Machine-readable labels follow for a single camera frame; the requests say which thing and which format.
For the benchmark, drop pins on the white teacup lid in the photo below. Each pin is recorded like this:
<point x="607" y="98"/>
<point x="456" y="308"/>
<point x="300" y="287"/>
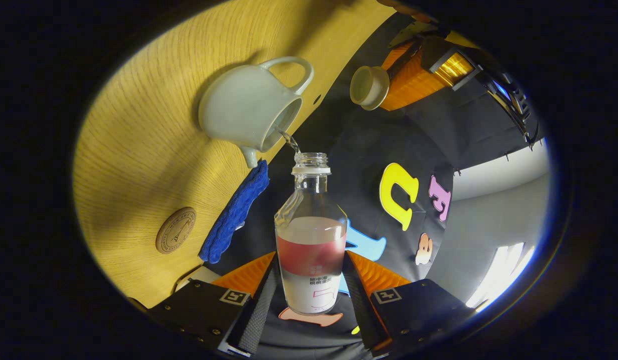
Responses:
<point x="368" y="87"/>

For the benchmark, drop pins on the white toaster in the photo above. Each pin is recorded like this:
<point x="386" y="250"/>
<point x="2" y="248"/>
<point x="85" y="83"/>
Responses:
<point x="201" y="276"/>

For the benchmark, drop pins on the blue folded towel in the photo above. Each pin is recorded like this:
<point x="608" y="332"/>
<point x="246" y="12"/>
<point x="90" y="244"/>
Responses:
<point x="234" y="215"/>

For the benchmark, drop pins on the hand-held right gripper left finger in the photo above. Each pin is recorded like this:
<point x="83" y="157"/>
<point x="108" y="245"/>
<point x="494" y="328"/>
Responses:
<point x="261" y="310"/>

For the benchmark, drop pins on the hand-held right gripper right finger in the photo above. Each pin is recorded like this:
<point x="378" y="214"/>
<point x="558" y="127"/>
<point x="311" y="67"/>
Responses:
<point x="358" y="305"/>

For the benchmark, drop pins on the white ceramic teacup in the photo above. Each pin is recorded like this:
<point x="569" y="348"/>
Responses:
<point x="239" y="110"/>

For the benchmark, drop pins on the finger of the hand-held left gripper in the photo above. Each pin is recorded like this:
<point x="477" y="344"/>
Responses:
<point x="401" y="52"/>
<point x="413" y="85"/>

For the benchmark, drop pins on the clear water bottle red label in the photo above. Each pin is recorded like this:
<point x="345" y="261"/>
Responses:
<point x="311" y="250"/>

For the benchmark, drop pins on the round wooden coaster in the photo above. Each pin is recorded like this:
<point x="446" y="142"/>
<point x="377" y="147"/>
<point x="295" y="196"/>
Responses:
<point x="175" y="230"/>

